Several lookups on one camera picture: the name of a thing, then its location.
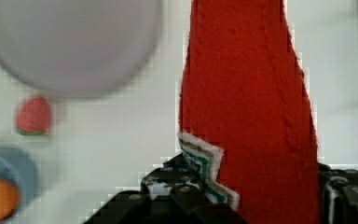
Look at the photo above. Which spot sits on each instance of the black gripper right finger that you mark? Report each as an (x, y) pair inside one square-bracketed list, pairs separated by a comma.
[(338, 194)]

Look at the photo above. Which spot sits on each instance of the grey round plate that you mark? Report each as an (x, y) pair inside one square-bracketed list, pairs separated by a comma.
[(77, 47)]

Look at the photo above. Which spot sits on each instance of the red knitted ketchup bottle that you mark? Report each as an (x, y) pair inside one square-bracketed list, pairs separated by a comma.
[(245, 121)]

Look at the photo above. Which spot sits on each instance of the red knitted strawberry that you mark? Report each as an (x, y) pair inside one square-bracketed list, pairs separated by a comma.
[(34, 116)]

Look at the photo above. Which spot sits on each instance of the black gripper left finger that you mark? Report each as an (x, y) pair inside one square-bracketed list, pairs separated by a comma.
[(171, 194)]

